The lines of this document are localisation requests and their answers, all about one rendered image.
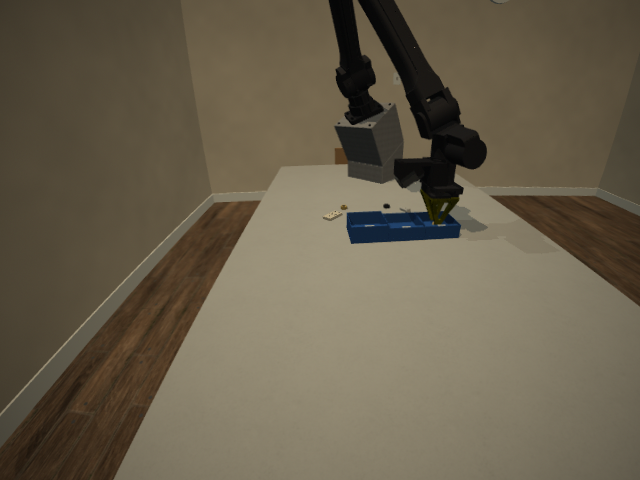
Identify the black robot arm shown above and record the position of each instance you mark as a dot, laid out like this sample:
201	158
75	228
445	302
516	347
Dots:
460	145

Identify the white domino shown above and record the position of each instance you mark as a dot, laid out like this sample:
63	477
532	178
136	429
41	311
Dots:
332	215

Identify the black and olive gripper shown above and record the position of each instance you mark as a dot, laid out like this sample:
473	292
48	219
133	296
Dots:
436	194

